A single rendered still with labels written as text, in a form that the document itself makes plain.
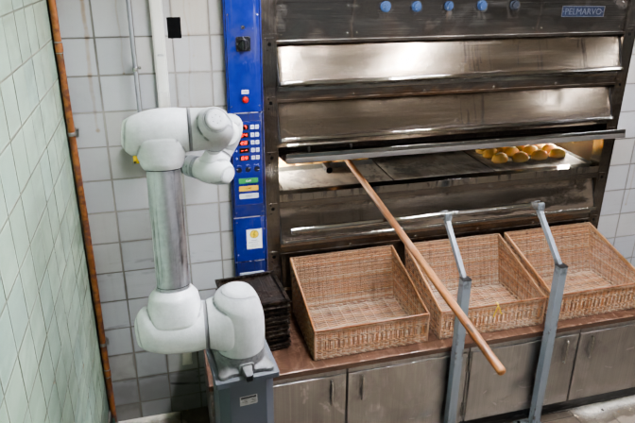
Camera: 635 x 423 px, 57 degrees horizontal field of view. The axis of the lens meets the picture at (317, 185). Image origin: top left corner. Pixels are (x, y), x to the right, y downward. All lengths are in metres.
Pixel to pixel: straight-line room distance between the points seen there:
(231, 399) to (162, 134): 0.87
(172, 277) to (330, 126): 1.23
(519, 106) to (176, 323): 2.07
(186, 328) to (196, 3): 1.35
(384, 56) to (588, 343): 1.75
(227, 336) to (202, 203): 1.03
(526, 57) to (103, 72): 1.98
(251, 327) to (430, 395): 1.33
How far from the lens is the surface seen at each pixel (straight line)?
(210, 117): 1.73
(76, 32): 2.61
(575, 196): 3.60
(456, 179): 3.14
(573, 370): 3.40
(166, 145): 1.75
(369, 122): 2.84
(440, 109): 2.98
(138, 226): 2.83
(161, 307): 1.87
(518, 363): 3.16
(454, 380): 2.94
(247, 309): 1.87
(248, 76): 2.62
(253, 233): 2.86
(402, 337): 2.81
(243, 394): 2.03
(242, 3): 2.58
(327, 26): 2.71
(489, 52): 3.05
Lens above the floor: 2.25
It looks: 21 degrees down
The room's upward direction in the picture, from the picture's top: straight up
